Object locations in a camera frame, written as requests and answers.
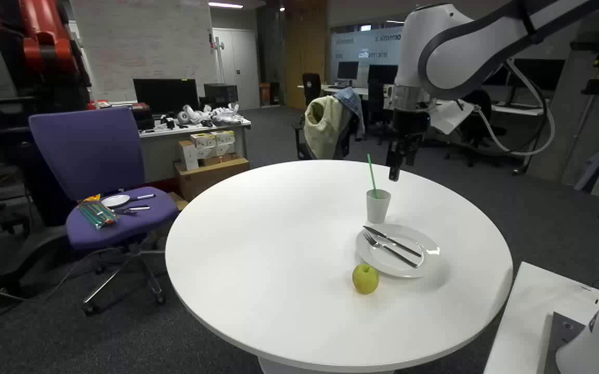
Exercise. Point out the small black monitor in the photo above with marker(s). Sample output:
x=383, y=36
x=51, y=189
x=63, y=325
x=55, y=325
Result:
x=221, y=94

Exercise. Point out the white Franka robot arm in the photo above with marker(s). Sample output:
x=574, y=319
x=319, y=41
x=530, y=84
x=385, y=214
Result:
x=452, y=41

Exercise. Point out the purple office chair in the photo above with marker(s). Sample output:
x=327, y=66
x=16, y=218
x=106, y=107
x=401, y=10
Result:
x=93, y=147

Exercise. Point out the cream jacket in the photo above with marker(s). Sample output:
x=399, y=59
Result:
x=323, y=124

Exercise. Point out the bundle of coloured markers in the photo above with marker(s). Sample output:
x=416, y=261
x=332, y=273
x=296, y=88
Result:
x=97, y=214

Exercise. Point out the white bagged packages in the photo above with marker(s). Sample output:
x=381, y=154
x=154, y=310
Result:
x=207, y=146

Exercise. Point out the large black monitor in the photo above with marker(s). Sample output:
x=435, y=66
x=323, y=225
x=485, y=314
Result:
x=166, y=94

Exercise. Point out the small white dish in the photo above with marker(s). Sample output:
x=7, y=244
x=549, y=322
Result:
x=115, y=200

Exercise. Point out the green straw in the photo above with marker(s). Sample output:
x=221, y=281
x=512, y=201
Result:
x=371, y=171

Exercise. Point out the brown cardboard box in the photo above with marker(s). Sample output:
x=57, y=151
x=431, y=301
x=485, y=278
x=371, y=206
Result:
x=208, y=176

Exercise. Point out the green red apple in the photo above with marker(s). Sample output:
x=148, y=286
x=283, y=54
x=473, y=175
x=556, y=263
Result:
x=364, y=278

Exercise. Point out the white plastic bag clutter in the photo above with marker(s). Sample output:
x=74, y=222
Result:
x=208, y=115

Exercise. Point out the clear glass plate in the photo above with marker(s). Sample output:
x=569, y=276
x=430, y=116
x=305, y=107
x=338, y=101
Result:
x=410, y=261

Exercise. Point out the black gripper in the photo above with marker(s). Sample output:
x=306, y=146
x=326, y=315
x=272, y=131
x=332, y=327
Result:
x=409, y=131

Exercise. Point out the white mug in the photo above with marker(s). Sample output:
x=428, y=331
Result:
x=377, y=206

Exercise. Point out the white robot stand plate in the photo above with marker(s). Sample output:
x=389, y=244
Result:
x=530, y=319

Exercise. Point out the grey office desk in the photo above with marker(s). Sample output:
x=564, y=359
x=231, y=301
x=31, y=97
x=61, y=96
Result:
x=175, y=147

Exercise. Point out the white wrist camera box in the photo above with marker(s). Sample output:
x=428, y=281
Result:
x=450, y=116

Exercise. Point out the black office chair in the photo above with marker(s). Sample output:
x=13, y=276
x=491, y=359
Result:
x=352, y=142

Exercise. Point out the red industrial robot arm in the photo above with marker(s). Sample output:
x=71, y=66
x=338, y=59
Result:
x=42, y=41

